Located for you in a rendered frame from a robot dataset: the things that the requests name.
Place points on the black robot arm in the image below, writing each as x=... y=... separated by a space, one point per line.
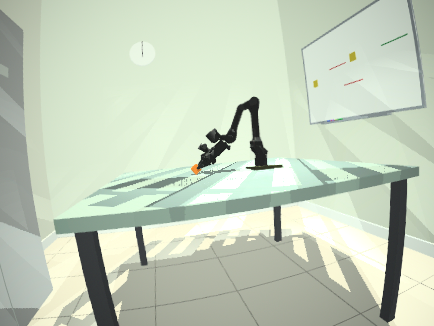
x=255 y=144

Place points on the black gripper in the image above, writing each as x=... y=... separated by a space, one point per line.
x=209 y=157

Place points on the orange block with dark square face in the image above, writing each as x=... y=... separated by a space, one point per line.
x=195 y=170

